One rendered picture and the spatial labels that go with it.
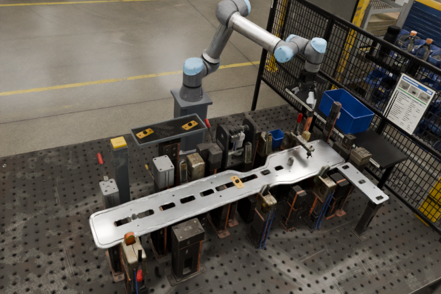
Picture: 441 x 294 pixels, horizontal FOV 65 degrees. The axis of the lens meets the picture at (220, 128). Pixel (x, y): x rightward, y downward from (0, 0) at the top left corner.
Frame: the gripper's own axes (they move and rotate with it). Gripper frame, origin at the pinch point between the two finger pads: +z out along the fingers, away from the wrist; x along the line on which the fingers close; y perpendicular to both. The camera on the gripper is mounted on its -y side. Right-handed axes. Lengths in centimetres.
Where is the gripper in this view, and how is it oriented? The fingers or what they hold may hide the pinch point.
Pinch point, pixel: (304, 101)
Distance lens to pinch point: 193.0
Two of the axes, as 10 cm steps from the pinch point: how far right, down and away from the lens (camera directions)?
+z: -1.0, 7.8, 6.1
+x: 4.8, 5.8, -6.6
